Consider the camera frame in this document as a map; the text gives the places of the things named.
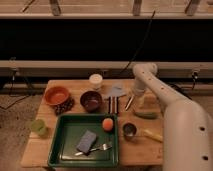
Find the small metal cup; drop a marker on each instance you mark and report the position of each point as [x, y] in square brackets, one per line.
[129, 130]

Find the orange bowl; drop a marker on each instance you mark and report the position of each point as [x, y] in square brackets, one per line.
[56, 95]

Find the bunch of dark grapes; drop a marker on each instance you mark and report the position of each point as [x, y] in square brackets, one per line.
[64, 107]

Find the silver fork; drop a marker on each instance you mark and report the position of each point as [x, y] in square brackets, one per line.
[102, 147]

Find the wooden folding table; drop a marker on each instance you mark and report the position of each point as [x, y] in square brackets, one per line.
[140, 151]

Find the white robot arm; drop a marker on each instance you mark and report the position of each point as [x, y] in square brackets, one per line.
[187, 127]

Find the blue sponge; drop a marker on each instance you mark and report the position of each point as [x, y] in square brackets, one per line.
[86, 141]

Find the purple bowl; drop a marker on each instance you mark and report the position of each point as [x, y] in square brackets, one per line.
[91, 101]

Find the green plastic cup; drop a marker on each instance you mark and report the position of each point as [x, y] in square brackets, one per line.
[38, 126]

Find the green plastic tray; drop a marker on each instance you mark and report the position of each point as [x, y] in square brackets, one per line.
[68, 132]

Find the orange fruit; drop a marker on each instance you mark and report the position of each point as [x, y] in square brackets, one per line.
[107, 124]

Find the white round container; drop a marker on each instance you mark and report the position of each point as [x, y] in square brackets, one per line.
[96, 81]

